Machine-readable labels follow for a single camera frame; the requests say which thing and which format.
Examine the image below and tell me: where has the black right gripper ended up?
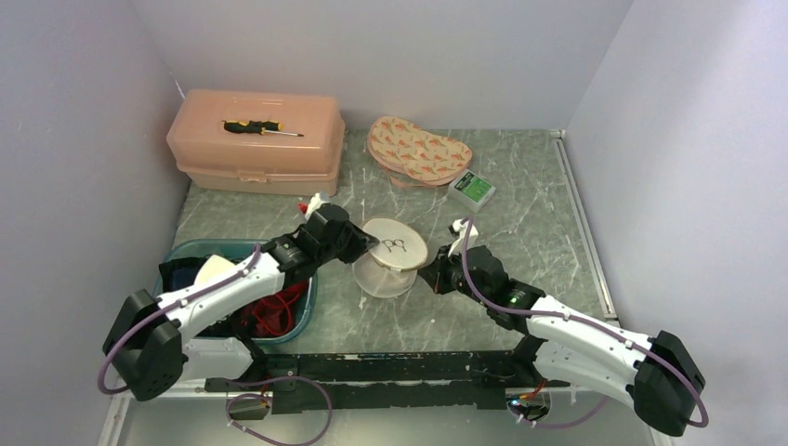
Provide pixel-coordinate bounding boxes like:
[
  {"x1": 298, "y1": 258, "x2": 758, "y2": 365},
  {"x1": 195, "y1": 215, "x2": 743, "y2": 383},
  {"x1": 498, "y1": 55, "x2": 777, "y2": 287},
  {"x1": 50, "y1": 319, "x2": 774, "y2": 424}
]
[{"x1": 419, "y1": 243, "x2": 492, "y2": 307}]

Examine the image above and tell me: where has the round white mesh pouch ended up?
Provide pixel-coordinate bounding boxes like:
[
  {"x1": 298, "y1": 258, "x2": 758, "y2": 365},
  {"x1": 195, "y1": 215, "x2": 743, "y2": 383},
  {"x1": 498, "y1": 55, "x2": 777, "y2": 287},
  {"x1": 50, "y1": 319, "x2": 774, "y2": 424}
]
[{"x1": 352, "y1": 217, "x2": 428, "y2": 298}]

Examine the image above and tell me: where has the floral mesh laundry bag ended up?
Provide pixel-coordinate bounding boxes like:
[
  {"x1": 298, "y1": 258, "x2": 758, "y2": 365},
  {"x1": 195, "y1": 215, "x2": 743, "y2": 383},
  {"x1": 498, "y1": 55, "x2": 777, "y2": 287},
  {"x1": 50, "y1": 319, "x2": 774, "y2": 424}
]
[{"x1": 366, "y1": 116, "x2": 473, "y2": 188}]

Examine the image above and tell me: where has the red satin bra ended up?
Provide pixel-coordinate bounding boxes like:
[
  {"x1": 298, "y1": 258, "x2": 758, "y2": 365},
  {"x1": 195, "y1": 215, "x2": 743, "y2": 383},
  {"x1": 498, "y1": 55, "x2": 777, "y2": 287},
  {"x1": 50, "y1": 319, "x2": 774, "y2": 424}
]
[{"x1": 241, "y1": 281, "x2": 309, "y2": 338}]

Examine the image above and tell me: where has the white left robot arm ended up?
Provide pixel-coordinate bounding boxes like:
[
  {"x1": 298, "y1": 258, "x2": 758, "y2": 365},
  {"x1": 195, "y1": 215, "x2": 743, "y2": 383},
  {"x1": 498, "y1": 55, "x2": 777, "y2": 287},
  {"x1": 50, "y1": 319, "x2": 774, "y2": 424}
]
[{"x1": 97, "y1": 202, "x2": 380, "y2": 401}]

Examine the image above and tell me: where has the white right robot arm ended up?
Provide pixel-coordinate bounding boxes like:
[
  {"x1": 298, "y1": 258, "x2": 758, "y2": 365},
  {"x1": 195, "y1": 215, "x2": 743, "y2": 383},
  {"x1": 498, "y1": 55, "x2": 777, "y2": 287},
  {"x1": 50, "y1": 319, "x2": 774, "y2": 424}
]
[{"x1": 418, "y1": 246, "x2": 708, "y2": 437}]

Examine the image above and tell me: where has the white green small box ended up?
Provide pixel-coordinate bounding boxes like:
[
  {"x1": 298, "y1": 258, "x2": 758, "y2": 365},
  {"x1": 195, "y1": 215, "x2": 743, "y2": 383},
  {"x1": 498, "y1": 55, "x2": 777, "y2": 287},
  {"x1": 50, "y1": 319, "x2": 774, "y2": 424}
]
[{"x1": 447, "y1": 169, "x2": 496, "y2": 213}]

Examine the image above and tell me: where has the pink plastic storage box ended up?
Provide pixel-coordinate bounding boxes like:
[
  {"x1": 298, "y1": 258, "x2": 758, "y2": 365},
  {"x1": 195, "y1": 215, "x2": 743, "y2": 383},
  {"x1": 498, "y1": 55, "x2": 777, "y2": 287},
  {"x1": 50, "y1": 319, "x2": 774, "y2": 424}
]
[{"x1": 166, "y1": 89, "x2": 345, "y2": 196}]

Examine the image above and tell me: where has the teal plastic basin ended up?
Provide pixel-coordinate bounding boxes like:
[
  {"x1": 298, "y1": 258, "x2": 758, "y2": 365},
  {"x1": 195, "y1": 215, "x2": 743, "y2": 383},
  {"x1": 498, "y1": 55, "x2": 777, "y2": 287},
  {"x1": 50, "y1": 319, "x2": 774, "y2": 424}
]
[{"x1": 151, "y1": 239, "x2": 318, "y2": 346}]

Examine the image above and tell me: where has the black yellow screwdriver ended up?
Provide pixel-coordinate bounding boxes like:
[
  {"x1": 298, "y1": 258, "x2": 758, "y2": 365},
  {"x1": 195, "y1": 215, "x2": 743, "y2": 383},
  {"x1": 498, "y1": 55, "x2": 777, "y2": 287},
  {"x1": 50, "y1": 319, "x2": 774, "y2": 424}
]
[{"x1": 223, "y1": 121, "x2": 305, "y2": 138}]

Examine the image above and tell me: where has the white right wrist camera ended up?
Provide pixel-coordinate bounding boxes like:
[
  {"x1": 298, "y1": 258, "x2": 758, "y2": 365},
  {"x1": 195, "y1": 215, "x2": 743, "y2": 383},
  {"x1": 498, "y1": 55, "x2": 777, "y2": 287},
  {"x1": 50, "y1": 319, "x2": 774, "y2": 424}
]
[{"x1": 448, "y1": 218, "x2": 479, "y2": 256}]

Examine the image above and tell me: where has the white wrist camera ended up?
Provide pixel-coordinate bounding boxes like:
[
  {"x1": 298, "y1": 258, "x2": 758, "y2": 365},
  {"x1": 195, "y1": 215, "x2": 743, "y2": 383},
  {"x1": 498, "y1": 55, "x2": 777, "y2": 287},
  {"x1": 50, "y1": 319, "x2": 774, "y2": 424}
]
[
  {"x1": 448, "y1": 218, "x2": 479, "y2": 256},
  {"x1": 297, "y1": 192, "x2": 330, "y2": 221}
]

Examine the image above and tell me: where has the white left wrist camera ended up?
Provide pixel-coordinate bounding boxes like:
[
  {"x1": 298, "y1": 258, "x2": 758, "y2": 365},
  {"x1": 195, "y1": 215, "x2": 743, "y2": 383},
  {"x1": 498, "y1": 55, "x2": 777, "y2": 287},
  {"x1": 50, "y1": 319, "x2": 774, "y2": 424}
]
[{"x1": 297, "y1": 192, "x2": 330, "y2": 221}]

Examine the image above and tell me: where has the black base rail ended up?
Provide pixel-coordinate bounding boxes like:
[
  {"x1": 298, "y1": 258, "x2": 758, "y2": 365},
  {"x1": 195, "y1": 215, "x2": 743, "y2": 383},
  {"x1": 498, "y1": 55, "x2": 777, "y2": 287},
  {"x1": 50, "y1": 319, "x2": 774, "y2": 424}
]
[{"x1": 204, "y1": 350, "x2": 543, "y2": 414}]

